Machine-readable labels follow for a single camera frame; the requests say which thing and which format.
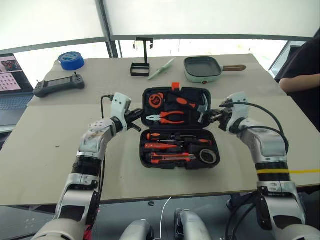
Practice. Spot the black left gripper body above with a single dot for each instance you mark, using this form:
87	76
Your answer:
131	118

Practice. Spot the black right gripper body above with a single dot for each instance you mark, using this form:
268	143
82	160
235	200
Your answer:
222	117

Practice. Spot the orange test pen screwdriver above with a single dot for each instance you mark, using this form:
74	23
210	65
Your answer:
160	145

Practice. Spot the orange black utility knife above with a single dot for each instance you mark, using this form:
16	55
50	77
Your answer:
172	157

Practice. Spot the black plastic tool case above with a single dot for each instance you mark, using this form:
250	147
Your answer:
175	167

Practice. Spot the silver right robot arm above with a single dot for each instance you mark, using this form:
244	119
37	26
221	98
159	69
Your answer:
265	145

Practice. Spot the person's bare forearm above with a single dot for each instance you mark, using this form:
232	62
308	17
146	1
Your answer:
300	83

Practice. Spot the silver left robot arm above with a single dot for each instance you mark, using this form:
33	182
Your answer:
95	140

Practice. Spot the orange black tape measure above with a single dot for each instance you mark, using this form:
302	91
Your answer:
156	100

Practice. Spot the pale green electric pan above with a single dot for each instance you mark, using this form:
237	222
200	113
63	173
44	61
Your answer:
200	76

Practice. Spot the black electrical tape roll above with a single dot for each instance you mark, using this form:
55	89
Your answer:
203	160

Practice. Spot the pale green plastic stick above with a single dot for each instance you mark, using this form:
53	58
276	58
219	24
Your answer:
160	70

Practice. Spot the black metal stand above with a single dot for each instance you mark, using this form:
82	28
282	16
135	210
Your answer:
145	52

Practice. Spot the small black floor object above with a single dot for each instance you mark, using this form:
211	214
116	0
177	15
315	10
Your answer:
151	203

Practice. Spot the black handheld controller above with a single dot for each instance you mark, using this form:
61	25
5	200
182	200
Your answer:
58	86

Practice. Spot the blue tape roll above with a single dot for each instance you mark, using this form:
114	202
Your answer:
71	64

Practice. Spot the silver rounded leg shell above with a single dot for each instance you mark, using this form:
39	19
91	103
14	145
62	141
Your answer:
137	230
192	225

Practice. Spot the person in black shirt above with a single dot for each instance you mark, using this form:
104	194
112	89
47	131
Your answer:
307	60

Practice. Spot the open laptop computer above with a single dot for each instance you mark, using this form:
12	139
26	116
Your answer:
12	102

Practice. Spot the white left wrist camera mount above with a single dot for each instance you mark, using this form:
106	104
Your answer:
120	105

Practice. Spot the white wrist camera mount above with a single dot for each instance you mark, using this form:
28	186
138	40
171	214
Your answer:
120	105
238	112

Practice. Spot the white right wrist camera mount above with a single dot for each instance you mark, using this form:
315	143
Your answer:
238	112

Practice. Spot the grey window frame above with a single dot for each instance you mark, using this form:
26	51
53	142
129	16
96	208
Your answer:
105	25

